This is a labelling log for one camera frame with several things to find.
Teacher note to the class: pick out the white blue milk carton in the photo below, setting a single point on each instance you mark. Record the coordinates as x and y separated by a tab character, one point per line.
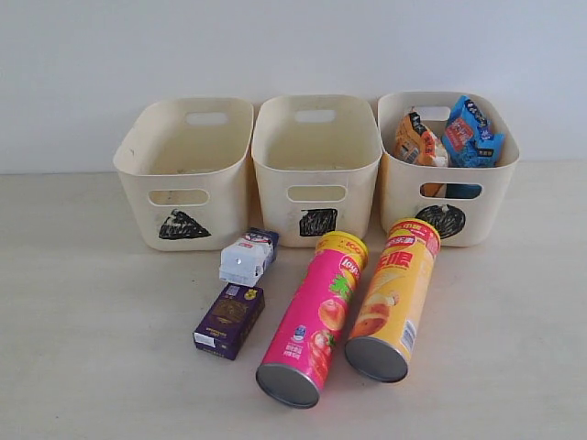
246	260

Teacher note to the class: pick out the orange noodle snack bag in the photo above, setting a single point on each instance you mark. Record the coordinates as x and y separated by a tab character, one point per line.
416	144

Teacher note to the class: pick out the blue black snack bag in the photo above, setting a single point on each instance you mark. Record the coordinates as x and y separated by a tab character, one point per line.
469	138

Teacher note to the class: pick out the cream bin square mark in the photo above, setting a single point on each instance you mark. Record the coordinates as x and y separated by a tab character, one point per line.
316	159

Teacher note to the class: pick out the cream bin triangle mark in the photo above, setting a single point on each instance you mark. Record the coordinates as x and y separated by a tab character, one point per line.
184	168

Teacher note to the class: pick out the purple small carton box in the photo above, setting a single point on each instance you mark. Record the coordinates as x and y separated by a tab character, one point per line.
228	322

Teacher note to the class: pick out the pink chips can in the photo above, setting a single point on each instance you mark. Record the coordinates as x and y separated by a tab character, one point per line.
295	367

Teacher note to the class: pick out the yellow chips can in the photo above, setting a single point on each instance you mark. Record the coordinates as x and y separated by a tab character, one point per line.
382	339

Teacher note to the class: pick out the cream bin circle mark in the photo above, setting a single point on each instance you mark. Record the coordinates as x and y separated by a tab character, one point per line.
461	222

